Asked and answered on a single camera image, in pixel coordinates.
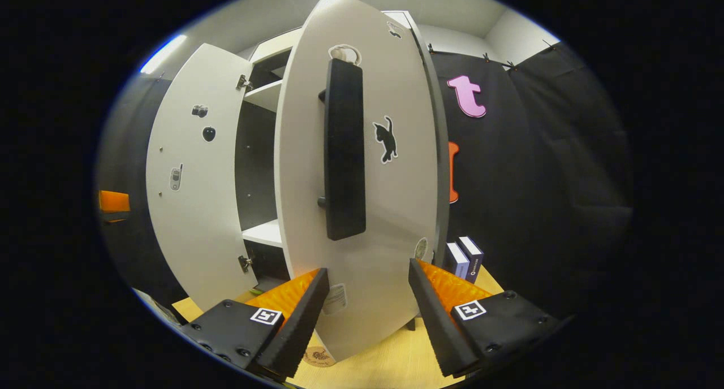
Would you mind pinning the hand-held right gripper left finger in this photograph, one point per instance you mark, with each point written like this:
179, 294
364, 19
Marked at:
300, 321

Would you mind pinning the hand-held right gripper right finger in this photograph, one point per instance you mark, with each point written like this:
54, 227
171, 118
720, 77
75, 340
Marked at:
438, 315

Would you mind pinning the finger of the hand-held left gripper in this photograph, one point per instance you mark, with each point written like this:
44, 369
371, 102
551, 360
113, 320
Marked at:
115, 202

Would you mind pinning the white cabinet door phone sticker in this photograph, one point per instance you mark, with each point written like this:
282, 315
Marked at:
192, 236

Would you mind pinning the round brown coaster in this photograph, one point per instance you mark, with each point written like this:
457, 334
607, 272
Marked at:
317, 356

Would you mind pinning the small green object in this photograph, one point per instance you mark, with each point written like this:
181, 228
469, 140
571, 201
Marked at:
255, 291

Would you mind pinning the light grey book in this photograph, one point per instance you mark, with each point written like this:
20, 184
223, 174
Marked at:
455, 262

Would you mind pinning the dark navy book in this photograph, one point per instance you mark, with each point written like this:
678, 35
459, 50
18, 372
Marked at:
474, 259

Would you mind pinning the white and grey cabinet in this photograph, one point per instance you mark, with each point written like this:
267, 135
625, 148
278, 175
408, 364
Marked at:
263, 151

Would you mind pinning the black backdrop cloth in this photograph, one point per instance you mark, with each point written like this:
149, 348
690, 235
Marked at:
537, 180

